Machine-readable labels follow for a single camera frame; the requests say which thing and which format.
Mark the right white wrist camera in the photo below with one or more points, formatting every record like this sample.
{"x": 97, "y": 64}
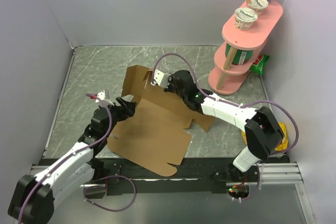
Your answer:
{"x": 160, "y": 78}

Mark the brown cardboard box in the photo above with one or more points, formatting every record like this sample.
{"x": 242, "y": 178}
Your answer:
{"x": 155, "y": 137}

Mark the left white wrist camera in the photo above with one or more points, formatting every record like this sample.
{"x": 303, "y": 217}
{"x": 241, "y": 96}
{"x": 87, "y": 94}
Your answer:
{"x": 101, "y": 96}

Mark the pink tiered wooden shelf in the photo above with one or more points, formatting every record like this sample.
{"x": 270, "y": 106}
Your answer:
{"x": 226, "y": 78}

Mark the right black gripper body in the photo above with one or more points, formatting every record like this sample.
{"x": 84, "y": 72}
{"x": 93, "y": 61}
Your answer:
{"x": 171, "y": 88}

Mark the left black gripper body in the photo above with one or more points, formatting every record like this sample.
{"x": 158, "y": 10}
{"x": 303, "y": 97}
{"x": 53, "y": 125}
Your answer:
{"x": 117, "y": 114}

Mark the middle Chobani yogurt cup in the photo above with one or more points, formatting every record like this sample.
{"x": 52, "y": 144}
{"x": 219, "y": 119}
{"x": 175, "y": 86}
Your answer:
{"x": 257, "y": 5}

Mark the chobani yogurt cup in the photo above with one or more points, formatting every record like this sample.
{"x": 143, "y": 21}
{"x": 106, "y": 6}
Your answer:
{"x": 257, "y": 5}
{"x": 244, "y": 18}

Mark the front Chobani yogurt cup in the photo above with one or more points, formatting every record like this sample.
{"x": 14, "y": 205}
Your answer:
{"x": 244, "y": 18}

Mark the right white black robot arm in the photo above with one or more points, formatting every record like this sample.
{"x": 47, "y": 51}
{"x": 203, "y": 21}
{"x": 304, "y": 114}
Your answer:
{"x": 263, "y": 132}

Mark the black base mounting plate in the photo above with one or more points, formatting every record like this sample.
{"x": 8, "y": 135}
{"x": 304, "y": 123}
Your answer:
{"x": 123, "y": 176}

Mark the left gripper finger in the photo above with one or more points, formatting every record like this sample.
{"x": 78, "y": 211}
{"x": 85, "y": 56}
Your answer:
{"x": 125, "y": 105}
{"x": 132, "y": 112}

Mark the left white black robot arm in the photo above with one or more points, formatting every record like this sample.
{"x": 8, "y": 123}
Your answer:
{"x": 36, "y": 198}

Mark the green can on shelf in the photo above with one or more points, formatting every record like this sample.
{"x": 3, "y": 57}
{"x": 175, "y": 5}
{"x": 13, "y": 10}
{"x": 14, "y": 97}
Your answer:
{"x": 242, "y": 56}

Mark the green chip bag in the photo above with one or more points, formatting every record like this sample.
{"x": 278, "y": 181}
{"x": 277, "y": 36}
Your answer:
{"x": 259, "y": 64}

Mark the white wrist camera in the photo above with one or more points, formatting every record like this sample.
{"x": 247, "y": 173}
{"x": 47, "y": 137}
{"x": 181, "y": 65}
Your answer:
{"x": 101, "y": 96}
{"x": 160, "y": 78}

